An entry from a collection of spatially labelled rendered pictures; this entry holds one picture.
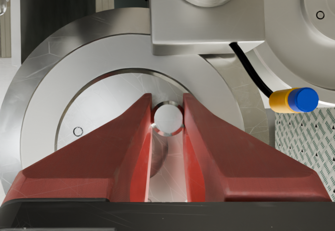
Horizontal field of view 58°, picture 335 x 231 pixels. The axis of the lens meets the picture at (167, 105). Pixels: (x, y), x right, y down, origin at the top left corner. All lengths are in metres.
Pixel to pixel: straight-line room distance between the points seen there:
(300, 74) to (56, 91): 0.13
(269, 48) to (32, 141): 0.13
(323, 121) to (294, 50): 0.16
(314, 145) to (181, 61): 0.22
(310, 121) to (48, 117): 0.27
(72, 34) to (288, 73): 0.12
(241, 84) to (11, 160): 0.13
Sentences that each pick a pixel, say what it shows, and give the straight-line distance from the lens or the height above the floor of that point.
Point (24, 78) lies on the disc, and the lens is 0.18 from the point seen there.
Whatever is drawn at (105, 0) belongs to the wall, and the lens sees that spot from 3.26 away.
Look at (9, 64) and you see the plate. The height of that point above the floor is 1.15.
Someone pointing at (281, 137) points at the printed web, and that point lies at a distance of 0.42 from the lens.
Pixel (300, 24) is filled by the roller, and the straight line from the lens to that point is 0.19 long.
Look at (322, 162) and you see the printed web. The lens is 0.34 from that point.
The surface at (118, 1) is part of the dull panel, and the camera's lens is 0.53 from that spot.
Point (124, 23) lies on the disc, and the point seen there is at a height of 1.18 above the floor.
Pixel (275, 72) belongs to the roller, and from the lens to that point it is 0.17.
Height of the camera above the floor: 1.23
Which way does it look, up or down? 1 degrees down
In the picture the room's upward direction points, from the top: 178 degrees clockwise
